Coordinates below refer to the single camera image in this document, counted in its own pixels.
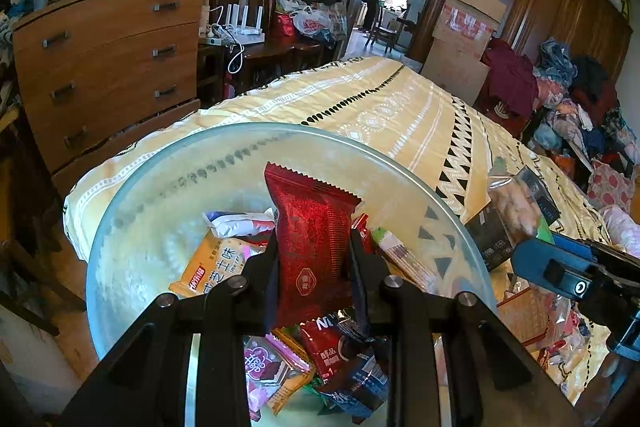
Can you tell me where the large glass bowl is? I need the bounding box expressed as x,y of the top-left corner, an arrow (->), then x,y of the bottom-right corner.
86,123 -> 498,427

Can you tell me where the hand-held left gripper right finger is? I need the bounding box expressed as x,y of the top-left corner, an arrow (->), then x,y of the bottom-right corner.
349,231 -> 581,427

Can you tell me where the white red plastic bag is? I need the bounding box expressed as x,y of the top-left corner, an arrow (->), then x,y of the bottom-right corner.
291,6 -> 332,38

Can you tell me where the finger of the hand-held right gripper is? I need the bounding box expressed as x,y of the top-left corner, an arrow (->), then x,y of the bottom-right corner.
511,236 -> 598,303

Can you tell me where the large cardboard box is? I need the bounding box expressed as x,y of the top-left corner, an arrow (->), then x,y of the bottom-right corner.
420,0 -> 507,105

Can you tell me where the black box with blue print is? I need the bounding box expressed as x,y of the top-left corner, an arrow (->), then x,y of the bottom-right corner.
465,167 -> 561,273

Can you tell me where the red glitter snack packet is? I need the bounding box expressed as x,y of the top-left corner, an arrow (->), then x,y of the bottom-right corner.
264,162 -> 365,328

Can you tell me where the yellow patterned blanket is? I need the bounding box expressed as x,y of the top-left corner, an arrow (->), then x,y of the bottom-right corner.
62,56 -> 621,408

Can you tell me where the dark wooden desk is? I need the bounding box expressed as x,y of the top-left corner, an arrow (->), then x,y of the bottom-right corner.
197,34 -> 346,100

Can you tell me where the heap of mixed clothes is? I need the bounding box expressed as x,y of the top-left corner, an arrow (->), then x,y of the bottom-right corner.
530,38 -> 640,188

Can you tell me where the white cable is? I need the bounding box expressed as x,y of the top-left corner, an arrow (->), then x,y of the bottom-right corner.
200,0 -> 246,75

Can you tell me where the clear peanut snack packet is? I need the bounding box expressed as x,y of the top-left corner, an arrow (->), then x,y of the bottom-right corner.
487,159 -> 553,248

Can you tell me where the maroon garment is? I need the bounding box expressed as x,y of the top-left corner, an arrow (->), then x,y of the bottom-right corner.
480,38 -> 540,120

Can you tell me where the heap of bagged snacks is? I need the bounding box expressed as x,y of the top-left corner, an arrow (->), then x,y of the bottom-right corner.
167,207 -> 436,425

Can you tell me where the pile of assorted snack packets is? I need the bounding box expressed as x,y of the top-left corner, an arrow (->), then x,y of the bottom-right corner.
505,272 -> 616,388

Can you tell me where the white wifi router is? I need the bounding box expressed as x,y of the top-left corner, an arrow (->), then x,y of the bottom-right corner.
239,0 -> 266,44
224,4 -> 246,36

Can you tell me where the wooden chest of drawers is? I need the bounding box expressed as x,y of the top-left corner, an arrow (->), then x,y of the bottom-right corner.
12,0 -> 208,198

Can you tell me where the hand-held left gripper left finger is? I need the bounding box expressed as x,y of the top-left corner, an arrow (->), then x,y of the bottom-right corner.
60,231 -> 280,427

